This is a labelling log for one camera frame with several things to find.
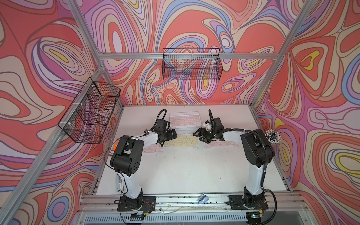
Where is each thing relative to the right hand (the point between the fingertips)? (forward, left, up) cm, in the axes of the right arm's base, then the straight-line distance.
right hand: (196, 139), depth 97 cm
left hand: (+3, +15, 0) cm, 16 cm away
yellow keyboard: (0, +9, -1) cm, 9 cm away
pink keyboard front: (+19, +7, +1) cm, 20 cm away
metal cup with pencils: (-7, -45, +12) cm, 47 cm away
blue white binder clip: (-37, 0, -1) cm, 37 cm away
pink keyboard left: (-5, +30, -1) cm, 30 cm away
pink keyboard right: (-3, -18, -2) cm, 18 cm away
